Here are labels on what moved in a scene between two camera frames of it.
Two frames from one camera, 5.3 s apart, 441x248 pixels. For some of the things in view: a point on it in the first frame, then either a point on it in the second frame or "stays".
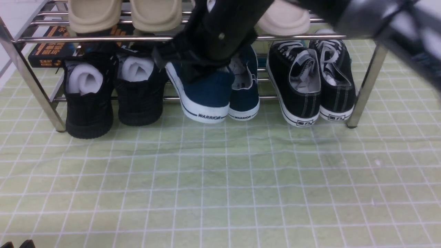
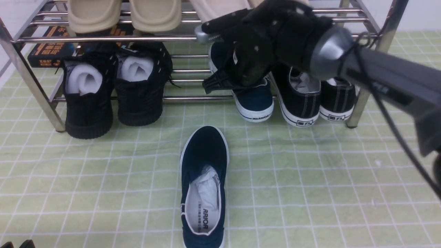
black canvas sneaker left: (294, 72) stays
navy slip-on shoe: (205, 97) to (204, 163)
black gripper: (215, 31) to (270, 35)
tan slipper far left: (87, 16) stays
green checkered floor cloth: (261, 183) stays
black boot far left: (89, 78) stays
